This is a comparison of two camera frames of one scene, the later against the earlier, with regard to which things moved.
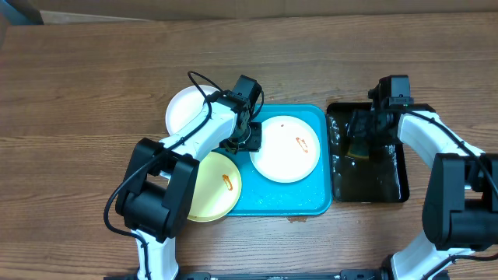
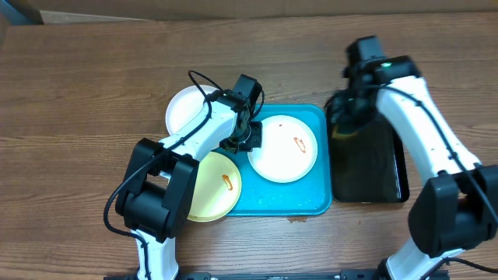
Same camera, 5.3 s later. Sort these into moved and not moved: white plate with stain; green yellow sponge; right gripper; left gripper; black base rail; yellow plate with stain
Moved: right gripper; green yellow sponge
Not moved: yellow plate with stain; black base rail; white plate with stain; left gripper
